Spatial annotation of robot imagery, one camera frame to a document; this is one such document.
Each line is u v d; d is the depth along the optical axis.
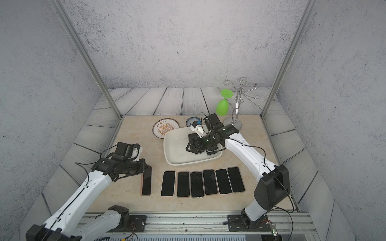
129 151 0.62
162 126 1.14
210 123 0.63
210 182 0.87
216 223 0.74
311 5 0.70
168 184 0.85
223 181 0.87
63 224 0.39
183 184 0.85
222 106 0.93
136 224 0.73
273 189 0.42
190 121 1.14
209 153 0.96
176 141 1.05
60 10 0.70
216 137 0.57
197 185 0.84
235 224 0.72
